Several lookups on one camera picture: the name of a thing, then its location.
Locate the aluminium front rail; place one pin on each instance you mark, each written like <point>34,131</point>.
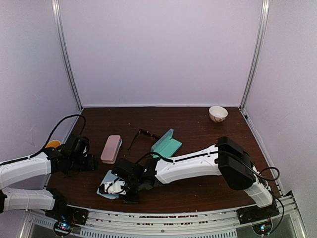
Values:
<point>224,223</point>

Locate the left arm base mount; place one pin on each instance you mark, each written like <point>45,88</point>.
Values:
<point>66,222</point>

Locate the grey-blue glasses case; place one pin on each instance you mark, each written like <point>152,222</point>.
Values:
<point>167,146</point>

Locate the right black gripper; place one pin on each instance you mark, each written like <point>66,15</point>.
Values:
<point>134,198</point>

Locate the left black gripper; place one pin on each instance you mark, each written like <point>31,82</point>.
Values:
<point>91,164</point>

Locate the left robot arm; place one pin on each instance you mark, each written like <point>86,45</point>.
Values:
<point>72,156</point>

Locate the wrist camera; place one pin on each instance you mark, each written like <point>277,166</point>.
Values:
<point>86,146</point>
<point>116,187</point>

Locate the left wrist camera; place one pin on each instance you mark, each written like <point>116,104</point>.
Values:
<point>86,146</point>

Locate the right aluminium frame post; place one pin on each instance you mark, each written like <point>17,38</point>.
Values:
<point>257,52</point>

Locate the aluminium frame post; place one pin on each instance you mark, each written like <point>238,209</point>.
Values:
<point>64,51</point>
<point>257,52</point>

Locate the dark sunglasses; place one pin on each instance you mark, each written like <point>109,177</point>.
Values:
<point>143,134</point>

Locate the left aluminium frame post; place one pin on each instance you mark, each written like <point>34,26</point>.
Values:
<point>64,51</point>

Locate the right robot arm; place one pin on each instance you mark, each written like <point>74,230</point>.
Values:
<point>225,158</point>

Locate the light blue cloth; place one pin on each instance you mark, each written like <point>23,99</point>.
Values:
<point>107,180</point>

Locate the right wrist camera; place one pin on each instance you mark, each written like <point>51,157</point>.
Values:
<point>116,187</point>

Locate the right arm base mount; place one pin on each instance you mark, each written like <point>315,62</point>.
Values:
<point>259,218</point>

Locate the patterned mug orange inside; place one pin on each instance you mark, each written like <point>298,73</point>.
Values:
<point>53,144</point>

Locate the pink glasses case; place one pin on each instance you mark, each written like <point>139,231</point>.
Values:
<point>111,149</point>

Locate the white ceramic bowl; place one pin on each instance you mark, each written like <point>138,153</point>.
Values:
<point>218,114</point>

